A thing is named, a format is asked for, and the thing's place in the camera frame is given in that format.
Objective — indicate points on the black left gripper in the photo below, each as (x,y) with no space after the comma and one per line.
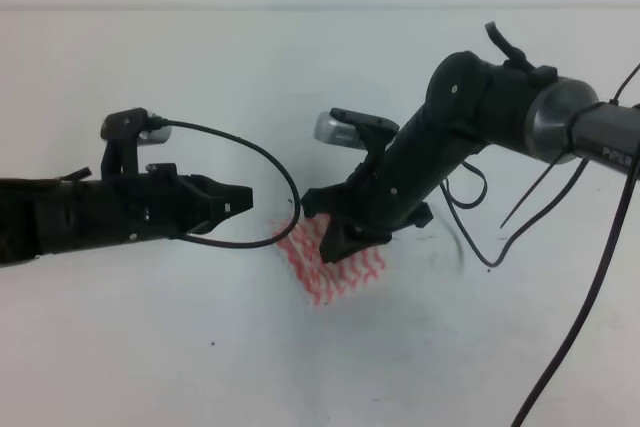
(157,204)

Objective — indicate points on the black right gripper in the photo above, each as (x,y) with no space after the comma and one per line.
(384,194)

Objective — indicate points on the pink white wavy striped towel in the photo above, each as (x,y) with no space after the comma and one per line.
(318,283)

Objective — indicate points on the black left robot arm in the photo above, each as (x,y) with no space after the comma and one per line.
(52,216)

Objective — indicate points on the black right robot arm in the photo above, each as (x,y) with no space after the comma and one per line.
(469,104)

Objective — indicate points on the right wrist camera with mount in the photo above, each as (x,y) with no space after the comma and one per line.
(349,129)

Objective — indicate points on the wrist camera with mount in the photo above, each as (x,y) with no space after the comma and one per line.
(123,133)
(349,129)

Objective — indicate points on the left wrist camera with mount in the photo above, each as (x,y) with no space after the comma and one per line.
(123,133)

